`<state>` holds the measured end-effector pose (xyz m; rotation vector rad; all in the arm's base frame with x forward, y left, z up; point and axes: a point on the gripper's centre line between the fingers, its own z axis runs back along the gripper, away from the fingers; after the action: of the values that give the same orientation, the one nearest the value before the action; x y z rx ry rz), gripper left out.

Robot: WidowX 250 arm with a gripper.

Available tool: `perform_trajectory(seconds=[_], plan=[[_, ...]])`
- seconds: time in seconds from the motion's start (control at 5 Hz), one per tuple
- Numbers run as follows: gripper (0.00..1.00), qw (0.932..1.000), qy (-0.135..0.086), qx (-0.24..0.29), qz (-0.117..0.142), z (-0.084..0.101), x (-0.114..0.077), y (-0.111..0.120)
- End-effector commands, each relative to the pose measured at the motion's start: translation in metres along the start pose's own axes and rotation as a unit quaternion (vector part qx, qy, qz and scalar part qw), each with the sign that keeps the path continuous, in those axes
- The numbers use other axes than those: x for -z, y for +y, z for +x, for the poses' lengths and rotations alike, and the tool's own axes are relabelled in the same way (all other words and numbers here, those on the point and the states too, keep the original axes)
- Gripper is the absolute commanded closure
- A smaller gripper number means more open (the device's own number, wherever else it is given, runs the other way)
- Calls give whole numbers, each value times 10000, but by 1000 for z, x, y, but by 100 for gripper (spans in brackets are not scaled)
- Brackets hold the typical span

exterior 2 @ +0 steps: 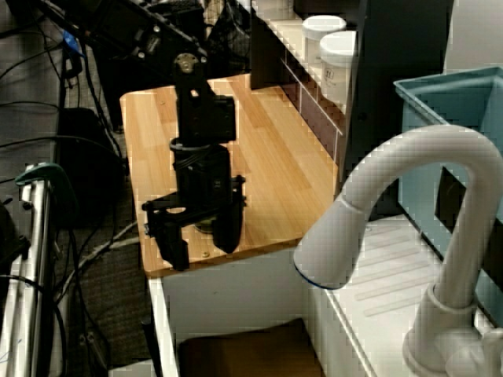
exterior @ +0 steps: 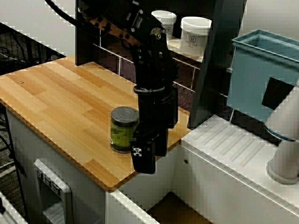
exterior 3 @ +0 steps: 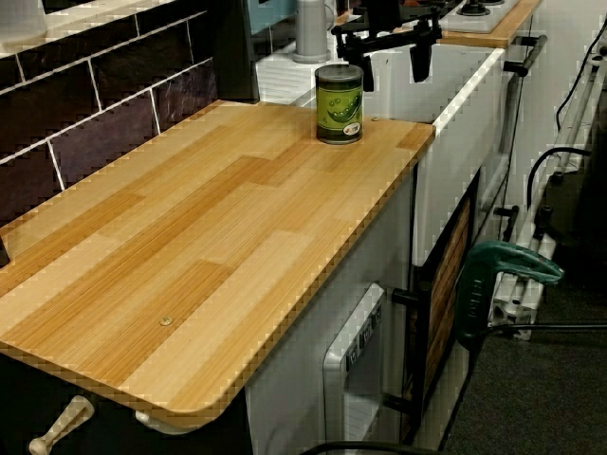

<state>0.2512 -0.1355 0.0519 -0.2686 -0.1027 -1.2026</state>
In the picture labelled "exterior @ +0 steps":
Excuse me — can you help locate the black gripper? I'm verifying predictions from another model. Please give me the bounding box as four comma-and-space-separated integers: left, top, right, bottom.
130, 86, 179, 175

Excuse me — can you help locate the white toy faucet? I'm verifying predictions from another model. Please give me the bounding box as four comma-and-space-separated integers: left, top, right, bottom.
263, 78, 299, 186

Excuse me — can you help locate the grey dispenser panel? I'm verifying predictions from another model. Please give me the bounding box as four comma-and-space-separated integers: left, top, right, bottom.
32, 158, 74, 224

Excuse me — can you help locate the cream wall shelf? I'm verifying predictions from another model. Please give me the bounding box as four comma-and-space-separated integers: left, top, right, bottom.
78, 6, 204, 63

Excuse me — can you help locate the wide black upright panel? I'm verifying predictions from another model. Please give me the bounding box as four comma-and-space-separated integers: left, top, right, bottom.
188, 0, 248, 130

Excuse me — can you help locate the dark tile backsplash panel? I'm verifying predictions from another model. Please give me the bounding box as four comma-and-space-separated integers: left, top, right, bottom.
92, 35, 234, 122

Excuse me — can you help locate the white metal rail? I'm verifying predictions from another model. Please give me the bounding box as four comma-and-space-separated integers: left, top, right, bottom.
0, 191, 28, 224

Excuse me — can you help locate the small white lidded jar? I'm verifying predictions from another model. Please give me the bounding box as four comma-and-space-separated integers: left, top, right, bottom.
151, 10, 177, 40

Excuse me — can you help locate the black wire mesh fence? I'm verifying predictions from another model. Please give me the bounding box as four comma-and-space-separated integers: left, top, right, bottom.
0, 22, 67, 76

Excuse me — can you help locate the green labelled tin can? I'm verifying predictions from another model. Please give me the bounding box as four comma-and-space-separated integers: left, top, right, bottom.
110, 106, 140, 154

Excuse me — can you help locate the black label on bin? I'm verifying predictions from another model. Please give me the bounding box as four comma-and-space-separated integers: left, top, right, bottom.
261, 77, 296, 110

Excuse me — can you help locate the white toy kitchen cabinet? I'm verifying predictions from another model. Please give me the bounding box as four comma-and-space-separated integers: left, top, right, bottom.
4, 102, 183, 224

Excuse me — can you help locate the white ridged sink counter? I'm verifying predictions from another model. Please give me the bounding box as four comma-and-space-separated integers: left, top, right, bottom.
171, 114, 299, 224

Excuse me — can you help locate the black cable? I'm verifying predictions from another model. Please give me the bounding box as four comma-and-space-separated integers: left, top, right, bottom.
0, 102, 30, 222

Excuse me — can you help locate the large white lidded jar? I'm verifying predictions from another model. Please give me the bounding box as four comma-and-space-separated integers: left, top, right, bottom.
179, 16, 213, 57

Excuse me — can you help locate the blue plastic bin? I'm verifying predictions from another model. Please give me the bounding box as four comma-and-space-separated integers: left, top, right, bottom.
228, 28, 299, 123

